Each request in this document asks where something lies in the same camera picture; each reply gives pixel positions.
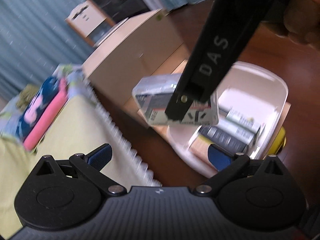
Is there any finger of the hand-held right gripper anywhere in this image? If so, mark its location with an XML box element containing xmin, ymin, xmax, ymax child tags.
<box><xmin>165</xmin><ymin>82</ymin><xmax>203</xmax><ymax>122</ymax></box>

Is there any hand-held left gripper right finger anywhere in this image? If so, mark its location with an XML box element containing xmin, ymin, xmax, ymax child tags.
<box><xmin>195</xmin><ymin>144</ymin><xmax>288</xmax><ymax>197</ymax></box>

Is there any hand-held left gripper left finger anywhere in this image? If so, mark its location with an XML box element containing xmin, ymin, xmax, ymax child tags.
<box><xmin>27</xmin><ymin>143</ymin><xmax>127</xmax><ymax>197</ymax></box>

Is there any beige and red medicine box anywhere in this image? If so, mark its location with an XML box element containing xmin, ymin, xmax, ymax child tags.
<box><xmin>189</xmin><ymin>135</ymin><xmax>215</xmax><ymax>155</ymax></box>

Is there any black cardboard box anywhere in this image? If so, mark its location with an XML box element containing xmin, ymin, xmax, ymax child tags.
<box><xmin>200</xmin><ymin>126</ymin><xmax>250</xmax><ymax>153</ymax></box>

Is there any white plastic container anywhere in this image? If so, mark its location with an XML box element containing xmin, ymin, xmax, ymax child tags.
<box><xmin>167</xmin><ymin>61</ymin><xmax>288</xmax><ymax>178</ymax></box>

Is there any person's right hand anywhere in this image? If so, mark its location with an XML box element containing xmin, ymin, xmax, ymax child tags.
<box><xmin>284</xmin><ymin>0</ymin><xmax>320</xmax><ymax>46</ymax></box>

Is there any green sofa cover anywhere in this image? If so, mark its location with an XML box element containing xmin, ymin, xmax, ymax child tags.
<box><xmin>0</xmin><ymin>84</ymin><xmax>160</xmax><ymax>233</ymax></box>

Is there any wooden stool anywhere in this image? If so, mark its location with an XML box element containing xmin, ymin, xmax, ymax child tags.
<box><xmin>122</xmin><ymin>60</ymin><xmax>292</xmax><ymax>160</ymax></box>

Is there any yellow plastic object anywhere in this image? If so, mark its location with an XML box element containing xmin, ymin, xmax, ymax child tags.
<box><xmin>269</xmin><ymin>126</ymin><xmax>287</xmax><ymax>155</ymax></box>

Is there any pink and blue towel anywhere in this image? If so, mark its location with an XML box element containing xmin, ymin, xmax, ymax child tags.
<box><xmin>15</xmin><ymin>76</ymin><xmax>69</xmax><ymax>152</ymax></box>

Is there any beige cabinet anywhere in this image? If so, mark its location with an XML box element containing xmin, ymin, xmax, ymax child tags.
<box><xmin>82</xmin><ymin>9</ymin><xmax>190</xmax><ymax>108</ymax></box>

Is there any olive patterned cushion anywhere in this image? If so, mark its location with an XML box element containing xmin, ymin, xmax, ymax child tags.
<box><xmin>15</xmin><ymin>84</ymin><xmax>38</xmax><ymax>108</ymax></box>

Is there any white cabinet with wooden frame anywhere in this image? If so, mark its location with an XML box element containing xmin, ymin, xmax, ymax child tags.
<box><xmin>65</xmin><ymin>0</ymin><xmax>116</xmax><ymax>47</ymax></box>

